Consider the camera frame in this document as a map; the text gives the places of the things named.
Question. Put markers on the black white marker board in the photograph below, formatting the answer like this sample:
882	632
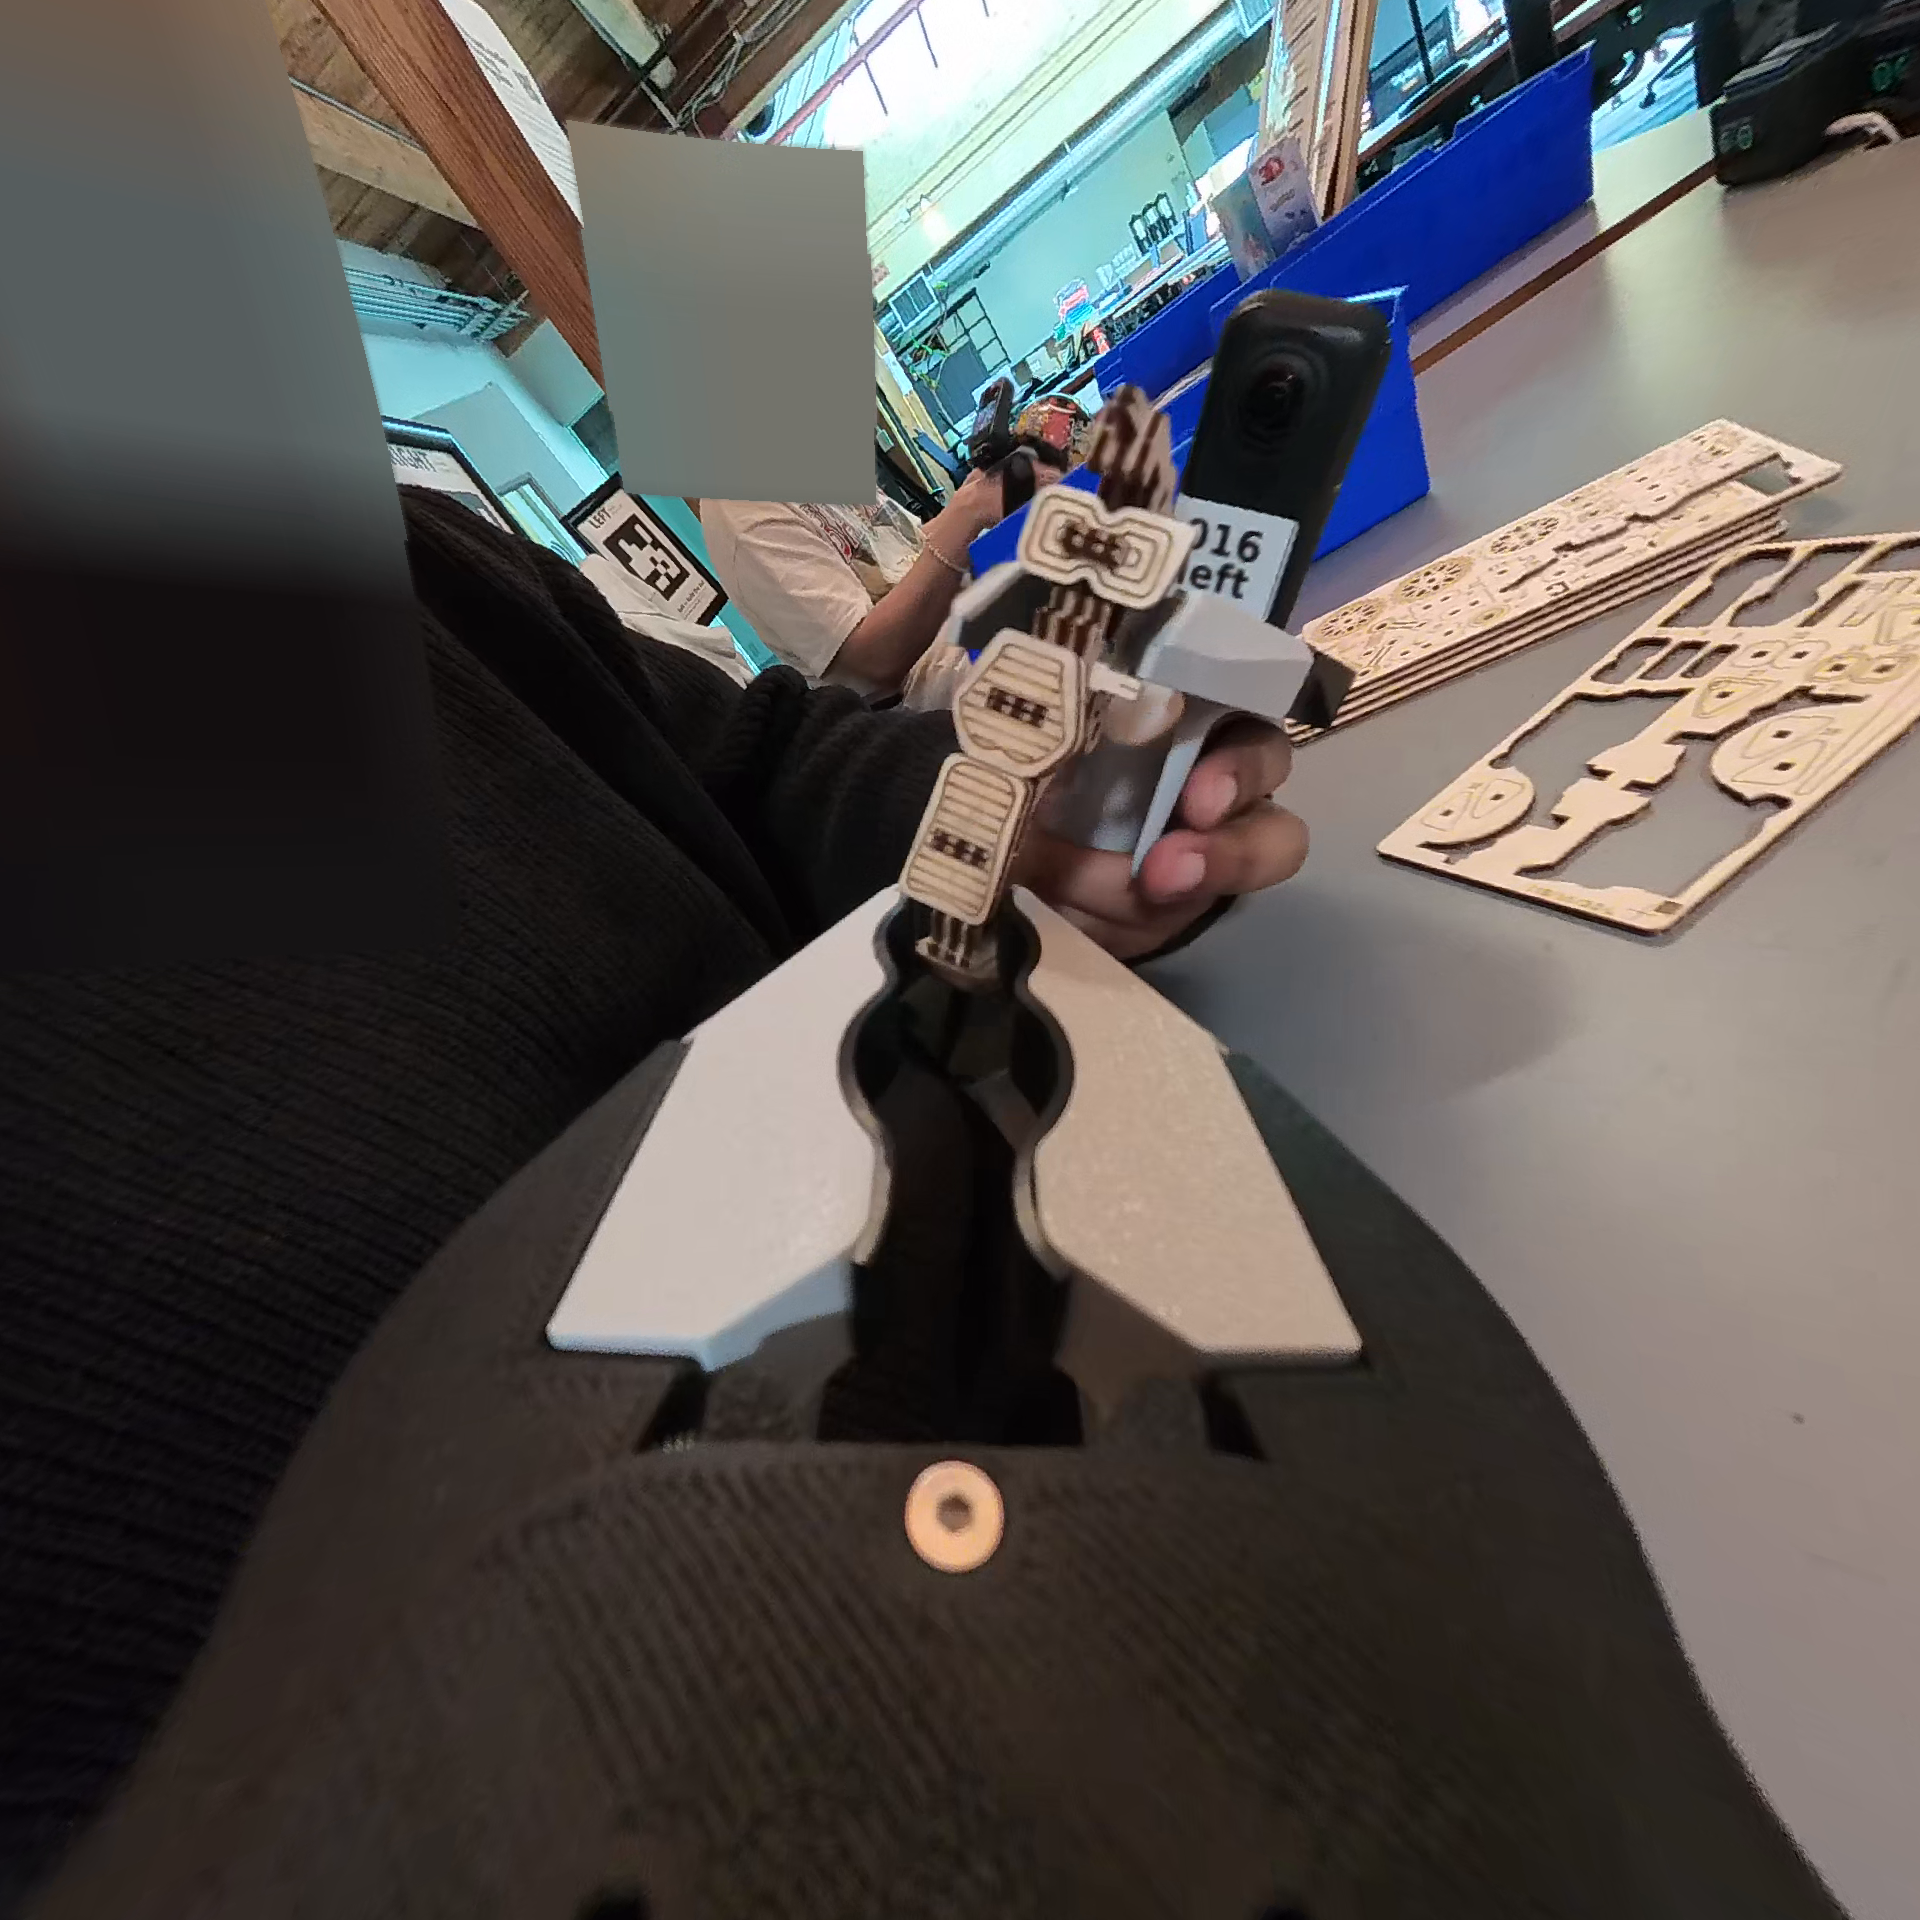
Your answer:
646	557

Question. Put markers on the person's black sweater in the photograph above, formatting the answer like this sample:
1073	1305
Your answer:
301	1125

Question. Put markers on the white paper sign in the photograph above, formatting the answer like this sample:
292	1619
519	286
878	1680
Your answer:
518	89

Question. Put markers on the wooden puzzle sheet with cutouts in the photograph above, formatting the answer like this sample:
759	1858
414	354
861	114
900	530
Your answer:
1633	824

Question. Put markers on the small blue plastic bin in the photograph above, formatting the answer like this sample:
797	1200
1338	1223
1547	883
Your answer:
1365	452

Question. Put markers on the stack of wooden puzzle sheets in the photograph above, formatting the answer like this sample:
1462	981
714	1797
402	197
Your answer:
1575	557

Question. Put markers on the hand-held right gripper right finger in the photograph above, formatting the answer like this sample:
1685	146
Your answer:
1169	1188

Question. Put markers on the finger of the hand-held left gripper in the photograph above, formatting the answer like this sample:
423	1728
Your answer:
1216	660
996	607

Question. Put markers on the large blue plastic bin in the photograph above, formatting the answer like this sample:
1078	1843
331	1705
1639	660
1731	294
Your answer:
1440	209

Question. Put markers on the wooden puzzle model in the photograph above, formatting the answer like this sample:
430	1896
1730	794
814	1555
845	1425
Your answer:
1019	708

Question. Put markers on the person's left forearm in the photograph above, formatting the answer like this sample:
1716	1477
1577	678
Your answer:
842	794

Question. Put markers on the person's left hand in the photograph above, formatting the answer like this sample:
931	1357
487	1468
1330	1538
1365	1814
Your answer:
1230	857

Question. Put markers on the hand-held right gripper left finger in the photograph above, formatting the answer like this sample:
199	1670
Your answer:
719	1200

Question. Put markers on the grey desk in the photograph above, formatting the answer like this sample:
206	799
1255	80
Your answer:
1575	1125

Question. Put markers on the black device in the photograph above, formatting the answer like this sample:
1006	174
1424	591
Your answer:
1818	105

